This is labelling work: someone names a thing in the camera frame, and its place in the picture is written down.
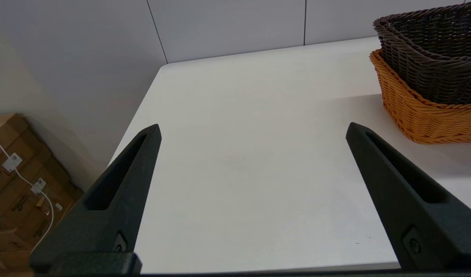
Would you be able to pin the printed brown cardboard box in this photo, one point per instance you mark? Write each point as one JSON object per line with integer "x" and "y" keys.
{"x": 16, "y": 215}

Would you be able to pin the orange wicker basket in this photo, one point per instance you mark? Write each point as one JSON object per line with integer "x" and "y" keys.
{"x": 420, "y": 119}

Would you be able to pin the light brown cardboard box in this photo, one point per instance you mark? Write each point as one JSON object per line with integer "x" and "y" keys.
{"x": 6, "y": 129}

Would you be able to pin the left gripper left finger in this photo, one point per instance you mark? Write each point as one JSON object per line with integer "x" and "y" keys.
{"x": 104, "y": 227}

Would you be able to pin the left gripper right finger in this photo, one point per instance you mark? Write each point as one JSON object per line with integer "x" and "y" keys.
{"x": 431, "y": 231}

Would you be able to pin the dark brown wicker basket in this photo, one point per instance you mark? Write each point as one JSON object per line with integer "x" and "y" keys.
{"x": 431, "y": 73}

